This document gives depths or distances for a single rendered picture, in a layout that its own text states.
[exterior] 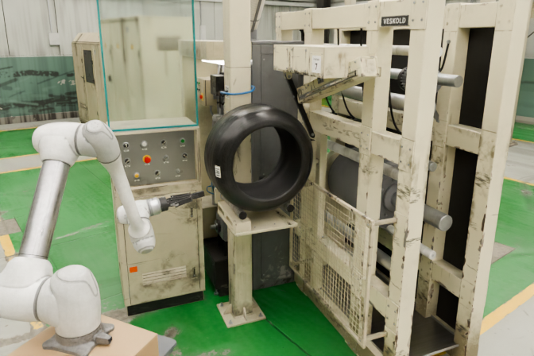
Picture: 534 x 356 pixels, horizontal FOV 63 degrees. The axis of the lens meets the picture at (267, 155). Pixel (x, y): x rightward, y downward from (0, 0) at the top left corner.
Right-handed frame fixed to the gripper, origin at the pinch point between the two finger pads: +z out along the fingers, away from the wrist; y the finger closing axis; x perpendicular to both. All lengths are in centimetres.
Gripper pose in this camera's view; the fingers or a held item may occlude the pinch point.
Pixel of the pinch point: (197, 195)
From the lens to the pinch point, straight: 237.2
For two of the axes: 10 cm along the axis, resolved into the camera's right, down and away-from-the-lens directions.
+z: 9.2, -2.3, 3.2
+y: -3.7, -2.4, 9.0
